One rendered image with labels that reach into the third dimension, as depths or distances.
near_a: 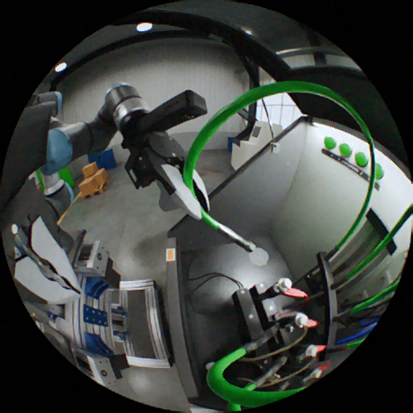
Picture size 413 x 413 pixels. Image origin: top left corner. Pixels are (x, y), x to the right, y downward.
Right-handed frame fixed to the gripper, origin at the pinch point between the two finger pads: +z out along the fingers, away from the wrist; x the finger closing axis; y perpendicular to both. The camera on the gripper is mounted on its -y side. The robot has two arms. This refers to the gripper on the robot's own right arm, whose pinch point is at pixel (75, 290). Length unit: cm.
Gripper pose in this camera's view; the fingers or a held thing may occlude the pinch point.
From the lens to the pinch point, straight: 16.9
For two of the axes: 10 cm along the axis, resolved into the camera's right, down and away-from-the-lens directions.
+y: -9.8, 1.2, -1.5
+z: 0.0, 7.8, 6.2
